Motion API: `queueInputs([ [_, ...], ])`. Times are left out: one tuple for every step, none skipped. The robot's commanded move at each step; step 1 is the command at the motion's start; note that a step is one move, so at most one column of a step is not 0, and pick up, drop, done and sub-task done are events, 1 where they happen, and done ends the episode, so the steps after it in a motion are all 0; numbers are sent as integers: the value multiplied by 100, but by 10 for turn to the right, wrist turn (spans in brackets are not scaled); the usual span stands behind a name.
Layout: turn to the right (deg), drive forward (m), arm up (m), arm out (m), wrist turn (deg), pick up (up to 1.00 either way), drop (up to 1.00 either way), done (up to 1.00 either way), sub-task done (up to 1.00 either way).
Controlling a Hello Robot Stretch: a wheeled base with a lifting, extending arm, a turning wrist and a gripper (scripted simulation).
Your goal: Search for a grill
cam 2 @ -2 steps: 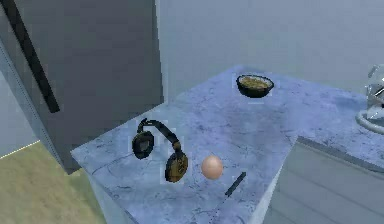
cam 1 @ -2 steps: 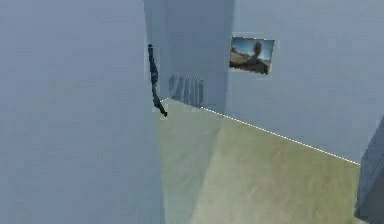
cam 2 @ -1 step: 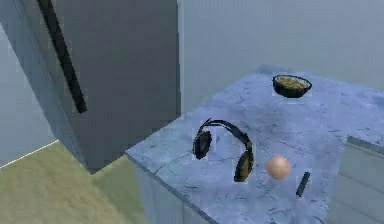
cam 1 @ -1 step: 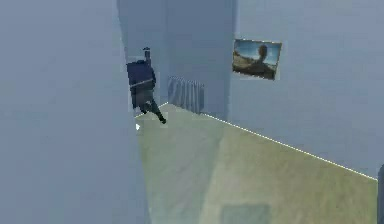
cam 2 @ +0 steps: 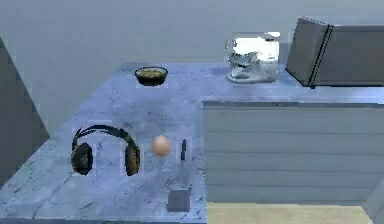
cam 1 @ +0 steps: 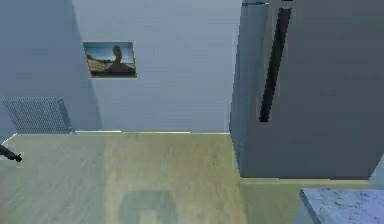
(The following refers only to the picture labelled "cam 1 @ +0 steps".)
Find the grey fridge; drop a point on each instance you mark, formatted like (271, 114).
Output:
(326, 100)

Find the blue-white marble worktop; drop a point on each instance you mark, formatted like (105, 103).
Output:
(350, 206)

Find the black bar with round end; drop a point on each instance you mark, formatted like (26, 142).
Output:
(10, 154)

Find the framed landscape wall picture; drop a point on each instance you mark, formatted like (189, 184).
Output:
(110, 60)

